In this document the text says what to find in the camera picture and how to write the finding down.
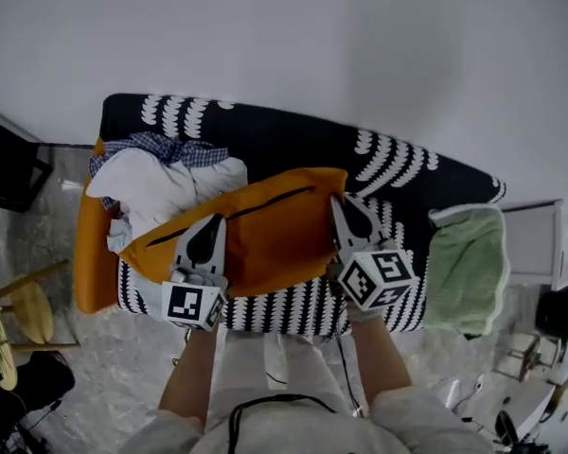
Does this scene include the black headset cables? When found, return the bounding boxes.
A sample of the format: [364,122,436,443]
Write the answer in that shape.
[226,393,337,454]

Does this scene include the green white towel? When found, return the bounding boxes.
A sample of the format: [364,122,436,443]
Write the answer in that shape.
[425,203,511,338]

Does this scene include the orange sofa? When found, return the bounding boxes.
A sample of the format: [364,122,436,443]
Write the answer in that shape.
[73,137,124,315]

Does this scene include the pale blue cloth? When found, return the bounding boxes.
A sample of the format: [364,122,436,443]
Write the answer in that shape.
[106,216,134,254]

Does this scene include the person's light trousers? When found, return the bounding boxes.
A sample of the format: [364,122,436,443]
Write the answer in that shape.
[207,326,346,425]

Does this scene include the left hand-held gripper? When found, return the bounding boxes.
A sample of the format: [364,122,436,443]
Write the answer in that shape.
[160,213,229,333]

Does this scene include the blue checked cloth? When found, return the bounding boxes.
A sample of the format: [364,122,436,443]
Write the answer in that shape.
[88,131,231,210]

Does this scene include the black bag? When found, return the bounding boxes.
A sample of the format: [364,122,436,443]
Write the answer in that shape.
[0,350,77,444]

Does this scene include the thin black floor cable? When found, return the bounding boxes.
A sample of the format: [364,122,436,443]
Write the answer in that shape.
[334,333,364,415]

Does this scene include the orange cushion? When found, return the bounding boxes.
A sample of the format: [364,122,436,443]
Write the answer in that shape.
[117,167,349,300]

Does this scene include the person's right forearm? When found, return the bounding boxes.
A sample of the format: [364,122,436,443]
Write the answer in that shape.
[347,317,413,409]

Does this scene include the person's white shirt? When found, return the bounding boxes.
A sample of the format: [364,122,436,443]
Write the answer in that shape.
[117,385,498,454]

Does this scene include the white wristband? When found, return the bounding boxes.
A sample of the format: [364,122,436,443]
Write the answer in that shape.
[347,306,385,323]

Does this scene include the white crumpled cloth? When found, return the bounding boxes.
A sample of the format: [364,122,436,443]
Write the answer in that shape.
[85,148,250,254]

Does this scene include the white cabinet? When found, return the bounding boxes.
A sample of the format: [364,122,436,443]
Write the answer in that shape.
[499,199,568,292]

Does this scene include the yellow round side table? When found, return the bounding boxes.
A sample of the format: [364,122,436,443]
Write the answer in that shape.
[0,260,81,392]

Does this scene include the person's left forearm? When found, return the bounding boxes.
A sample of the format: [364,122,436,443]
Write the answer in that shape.
[158,322,219,428]

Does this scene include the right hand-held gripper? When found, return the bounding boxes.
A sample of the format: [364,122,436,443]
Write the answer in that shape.
[329,194,420,312]

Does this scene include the black tower cabinet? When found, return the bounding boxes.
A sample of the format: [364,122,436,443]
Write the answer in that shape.
[0,111,56,215]

